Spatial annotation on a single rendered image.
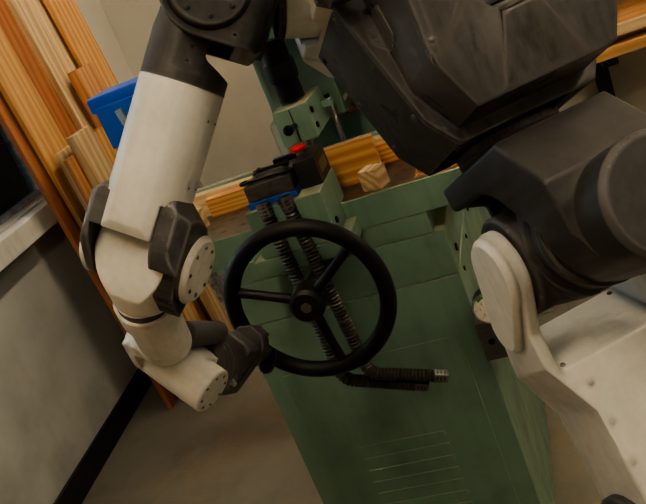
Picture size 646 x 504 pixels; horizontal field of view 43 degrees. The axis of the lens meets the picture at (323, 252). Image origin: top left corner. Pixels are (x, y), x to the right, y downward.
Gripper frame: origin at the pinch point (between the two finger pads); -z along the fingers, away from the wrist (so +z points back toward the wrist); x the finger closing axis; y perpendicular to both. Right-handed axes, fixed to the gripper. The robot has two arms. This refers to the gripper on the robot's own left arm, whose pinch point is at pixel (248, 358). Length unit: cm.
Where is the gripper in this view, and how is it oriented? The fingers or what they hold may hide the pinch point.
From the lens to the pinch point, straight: 135.0
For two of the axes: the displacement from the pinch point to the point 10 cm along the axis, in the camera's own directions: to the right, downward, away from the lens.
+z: -3.3, -0.8, -9.4
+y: -7.4, -5.9, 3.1
